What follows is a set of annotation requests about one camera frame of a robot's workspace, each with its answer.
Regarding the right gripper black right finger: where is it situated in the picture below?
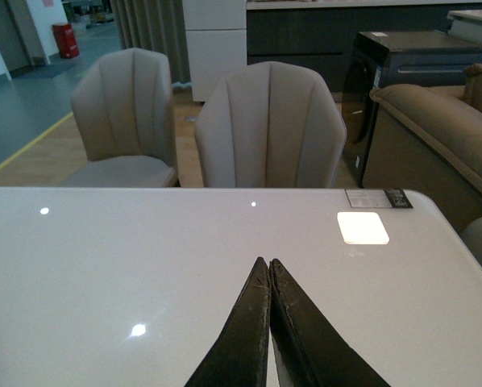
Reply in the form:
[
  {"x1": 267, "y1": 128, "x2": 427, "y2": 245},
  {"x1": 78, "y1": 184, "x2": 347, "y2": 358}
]
[{"x1": 269, "y1": 259, "x2": 389, "y2": 386}]

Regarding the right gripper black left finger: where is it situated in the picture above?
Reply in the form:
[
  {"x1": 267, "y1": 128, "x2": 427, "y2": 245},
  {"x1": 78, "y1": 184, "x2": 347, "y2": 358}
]
[{"x1": 186, "y1": 257, "x2": 271, "y2": 386}]

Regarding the label sticker on table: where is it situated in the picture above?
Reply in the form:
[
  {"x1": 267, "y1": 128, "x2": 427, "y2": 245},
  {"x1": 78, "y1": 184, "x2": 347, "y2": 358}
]
[{"x1": 345, "y1": 189, "x2": 413, "y2": 209}]

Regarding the beige chair on right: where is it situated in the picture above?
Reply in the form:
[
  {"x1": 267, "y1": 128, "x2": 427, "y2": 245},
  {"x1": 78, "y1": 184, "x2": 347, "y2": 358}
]
[{"x1": 195, "y1": 61, "x2": 347, "y2": 188}]

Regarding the beige chair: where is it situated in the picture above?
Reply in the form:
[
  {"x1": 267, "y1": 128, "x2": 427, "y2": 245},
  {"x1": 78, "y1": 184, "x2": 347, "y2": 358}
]
[
  {"x1": 62, "y1": 48, "x2": 180, "y2": 188},
  {"x1": 195, "y1": 61, "x2": 347, "y2": 188}
]

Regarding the brown sofa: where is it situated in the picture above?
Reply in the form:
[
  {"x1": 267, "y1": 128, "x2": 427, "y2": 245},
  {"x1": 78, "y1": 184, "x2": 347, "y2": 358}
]
[{"x1": 362, "y1": 64, "x2": 482, "y2": 232}]

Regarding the beige chair on left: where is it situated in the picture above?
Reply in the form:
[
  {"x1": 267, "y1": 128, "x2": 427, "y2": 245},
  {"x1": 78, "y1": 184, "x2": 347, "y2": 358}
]
[{"x1": 62, "y1": 48, "x2": 180, "y2": 188}]

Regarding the dark kitchen counter cabinet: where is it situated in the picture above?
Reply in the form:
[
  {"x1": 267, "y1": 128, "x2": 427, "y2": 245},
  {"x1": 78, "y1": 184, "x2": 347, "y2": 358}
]
[{"x1": 246, "y1": 0, "x2": 482, "y2": 94}]

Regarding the white pillar cabinet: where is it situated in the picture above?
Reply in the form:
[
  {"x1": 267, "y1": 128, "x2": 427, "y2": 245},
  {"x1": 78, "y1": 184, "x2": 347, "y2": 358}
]
[{"x1": 182, "y1": 0, "x2": 247, "y2": 102}]

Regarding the beige curtain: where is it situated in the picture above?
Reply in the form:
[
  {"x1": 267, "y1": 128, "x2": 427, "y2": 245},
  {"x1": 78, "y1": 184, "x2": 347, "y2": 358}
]
[{"x1": 110, "y1": 0, "x2": 191, "y2": 84}]

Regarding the red box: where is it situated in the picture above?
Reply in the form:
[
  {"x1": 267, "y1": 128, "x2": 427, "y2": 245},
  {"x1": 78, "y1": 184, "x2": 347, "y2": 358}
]
[{"x1": 52, "y1": 23, "x2": 80, "y2": 59}]

